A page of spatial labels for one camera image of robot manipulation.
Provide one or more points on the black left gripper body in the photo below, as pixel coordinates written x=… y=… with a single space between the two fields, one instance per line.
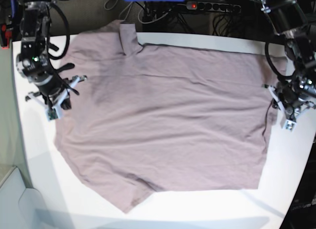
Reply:
x=295 y=95

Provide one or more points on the black power strip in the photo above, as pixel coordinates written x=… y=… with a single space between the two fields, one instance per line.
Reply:
x=213 y=7

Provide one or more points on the red black clamp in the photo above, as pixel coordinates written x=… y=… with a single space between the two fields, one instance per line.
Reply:
x=5 y=35

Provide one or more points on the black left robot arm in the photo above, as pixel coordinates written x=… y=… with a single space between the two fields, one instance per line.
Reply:
x=288 y=20

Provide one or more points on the grey side panel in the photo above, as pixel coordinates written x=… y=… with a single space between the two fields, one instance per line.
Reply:
x=20 y=207

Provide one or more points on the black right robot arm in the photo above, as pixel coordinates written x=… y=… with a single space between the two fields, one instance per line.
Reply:
x=34 y=60

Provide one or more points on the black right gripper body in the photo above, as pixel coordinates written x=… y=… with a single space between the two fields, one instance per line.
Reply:
x=49 y=87

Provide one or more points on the mauve t-shirt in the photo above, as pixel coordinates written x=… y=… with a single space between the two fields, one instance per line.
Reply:
x=153 y=118

